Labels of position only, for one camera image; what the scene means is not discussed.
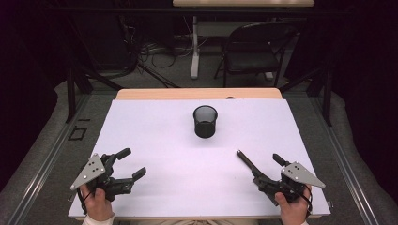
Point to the tan background desk top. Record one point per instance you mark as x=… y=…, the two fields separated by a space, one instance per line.
x=244 y=3

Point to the person's left hand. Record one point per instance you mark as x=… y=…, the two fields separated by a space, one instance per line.
x=98 y=206

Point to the black mesh cup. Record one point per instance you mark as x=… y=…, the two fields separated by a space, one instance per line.
x=205 y=128

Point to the white desk leg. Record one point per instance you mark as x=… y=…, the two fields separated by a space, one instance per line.
x=195 y=56

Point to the black folding chair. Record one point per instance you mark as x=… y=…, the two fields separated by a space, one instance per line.
x=250 y=62

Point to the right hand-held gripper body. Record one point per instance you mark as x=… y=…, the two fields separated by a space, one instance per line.
x=300 y=175

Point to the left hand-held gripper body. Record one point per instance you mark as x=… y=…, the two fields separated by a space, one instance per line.
x=94 y=170

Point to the wooden table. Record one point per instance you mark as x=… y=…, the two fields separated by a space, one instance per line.
x=187 y=93

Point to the black metal stand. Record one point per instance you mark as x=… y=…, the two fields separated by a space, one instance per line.
x=70 y=100
x=327 y=100

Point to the dark curtain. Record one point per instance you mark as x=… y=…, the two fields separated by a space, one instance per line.
x=25 y=93
x=369 y=93

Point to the person's right hand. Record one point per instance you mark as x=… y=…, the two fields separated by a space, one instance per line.
x=294 y=212

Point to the white table mat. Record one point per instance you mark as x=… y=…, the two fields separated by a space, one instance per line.
x=162 y=140

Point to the metal floor rail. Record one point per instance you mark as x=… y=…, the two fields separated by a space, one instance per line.
x=47 y=168
x=345 y=168

